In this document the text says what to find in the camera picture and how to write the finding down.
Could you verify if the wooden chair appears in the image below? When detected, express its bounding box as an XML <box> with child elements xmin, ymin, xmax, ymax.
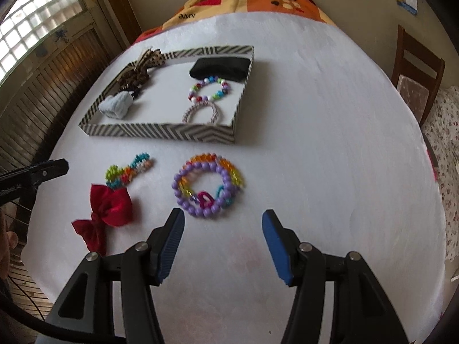
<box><xmin>391</xmin><ymin>25</ymin><xmax>446</xmax><ymax>126</ymax></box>

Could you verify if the blue hair tie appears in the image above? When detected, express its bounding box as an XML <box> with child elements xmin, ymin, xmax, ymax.
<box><xmin>213</xmin><ymin>183</ymin><xmax>232</xmax><ymax>205</ymax></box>

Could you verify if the floral bedding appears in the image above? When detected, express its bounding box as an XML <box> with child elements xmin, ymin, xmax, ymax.
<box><xmin>421</xmin><ymin>86</ymin><xmax>459</xmax><ymax>266</ymax></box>

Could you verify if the white knitted scrunchie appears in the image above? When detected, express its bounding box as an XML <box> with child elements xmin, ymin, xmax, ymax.
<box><xmin>98</xmin><ymin>91</ymin><xmax>134</xmax><ymax>120</ymax></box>

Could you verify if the pink spiral hair tie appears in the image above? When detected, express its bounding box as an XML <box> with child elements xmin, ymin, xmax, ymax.
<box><xmin>182</xmin><ymin>101</ymin><xmax>220</xmax><ymax>124</ymax></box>

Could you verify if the leopard print bow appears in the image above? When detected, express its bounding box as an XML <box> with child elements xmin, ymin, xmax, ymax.
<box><xmin>114</xmin><ymin>47</ymin><xmax>166</xmax><ymax>92</ymax></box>

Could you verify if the multicolour coiled hair tie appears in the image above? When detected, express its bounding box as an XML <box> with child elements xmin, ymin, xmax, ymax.
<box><xmin>105</xmin><ymin>153</ymin><xmax>155</xmax><ymax>190</ymax></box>

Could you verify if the wooden door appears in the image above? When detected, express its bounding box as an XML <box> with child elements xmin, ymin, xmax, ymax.
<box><xmin>0</xmin><ymin>0</ymin><xmax>144</xmax><ymax>183</ymax></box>

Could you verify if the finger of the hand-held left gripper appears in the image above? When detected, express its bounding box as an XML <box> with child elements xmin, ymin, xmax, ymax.
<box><xmin>0</xmin><ymin>158</ymin><xmax>69</xmax><ymax>205</ymax></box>

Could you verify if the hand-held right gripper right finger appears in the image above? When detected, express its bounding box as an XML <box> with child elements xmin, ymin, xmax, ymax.
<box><xmin>262</xmin><ymin>210</ymin><xmax>409</xmax><ymax>344</ymax></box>

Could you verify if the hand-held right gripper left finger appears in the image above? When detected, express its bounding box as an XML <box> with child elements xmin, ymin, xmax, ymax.
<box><xmin>46</xmin><ymin>208</ymin><xmax>186</xmax><ymax>344</ymax></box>

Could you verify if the red bow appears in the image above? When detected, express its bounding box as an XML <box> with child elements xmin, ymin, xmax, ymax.
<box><xmin>72</xmin><ymin>183</ymin><xmax>134</xmax><ymax>253</ymax></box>

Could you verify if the person's left hand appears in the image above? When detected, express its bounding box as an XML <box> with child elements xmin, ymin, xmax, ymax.
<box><xmin>0</xmin><ymin>210</ymin><xmax>19</xmax><ymax>269</ymax></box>

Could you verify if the black cable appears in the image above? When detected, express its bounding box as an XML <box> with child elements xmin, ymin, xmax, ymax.
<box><xmin>0</xmin><ymin>294</ymin><xmax>126</xmax><ymax>344</ymax></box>

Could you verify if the glass block window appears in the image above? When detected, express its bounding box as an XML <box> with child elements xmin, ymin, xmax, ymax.
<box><xmin>0</xmin><ymin>0</ymin><xmax>87</xmax><ymax>79</ymax></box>

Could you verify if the striped jewelry box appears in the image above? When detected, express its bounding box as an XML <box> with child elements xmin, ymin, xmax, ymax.
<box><xmin>79</xmin><ymin>45</ymin><xmax>256</xmax><ymax>144</ymax></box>

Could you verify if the multicolour bead bracelet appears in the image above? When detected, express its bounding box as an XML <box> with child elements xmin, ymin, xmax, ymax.
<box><xmin>188</xmin><ymin>75</ymin><xmax>231</xmax><ymax>104</ymax></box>

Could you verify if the pink chair cushion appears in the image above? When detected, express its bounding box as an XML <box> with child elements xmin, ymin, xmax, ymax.
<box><xmin>396</xmin><ymin>75</ymin><xmax>431</xmax><ymax>115</ymax></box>

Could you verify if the purple bead bracelet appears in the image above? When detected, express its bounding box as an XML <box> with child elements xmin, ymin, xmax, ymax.
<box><xmin>173</xmin><ymin>161</ymin><xmax>235</xmax><ymax>218</ymax></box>

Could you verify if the orange yellow bead bracelet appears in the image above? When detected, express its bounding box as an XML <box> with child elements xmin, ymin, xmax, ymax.
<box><xmin>181</xmin><ymin>153</ymin><xmax>246</xmax><ymax>201</ymax></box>

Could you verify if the black pouch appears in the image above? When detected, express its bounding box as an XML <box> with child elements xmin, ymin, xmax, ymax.
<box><xmin>189</xmin><ymin>56</ymin><xmax>250</xmax><ymax>81</ymax></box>

